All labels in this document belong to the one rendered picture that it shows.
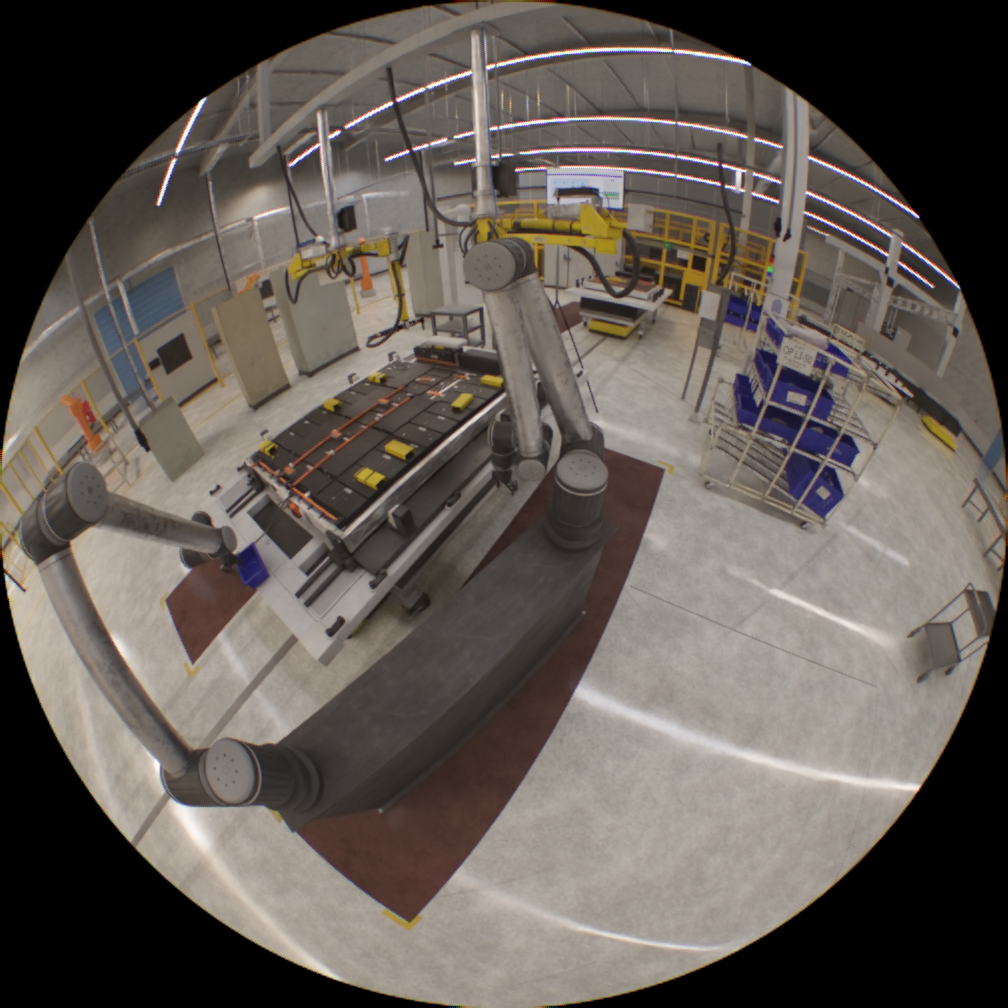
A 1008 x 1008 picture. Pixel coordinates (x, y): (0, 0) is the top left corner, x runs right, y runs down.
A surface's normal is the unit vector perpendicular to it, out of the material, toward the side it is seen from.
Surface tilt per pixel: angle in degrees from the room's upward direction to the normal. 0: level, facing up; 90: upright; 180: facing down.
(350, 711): 0
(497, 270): 90
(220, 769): 0
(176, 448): 90
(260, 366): 90
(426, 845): 0
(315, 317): 90
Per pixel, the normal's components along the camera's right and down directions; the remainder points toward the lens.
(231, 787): -0.04, -0.69
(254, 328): 0.85, 0.36
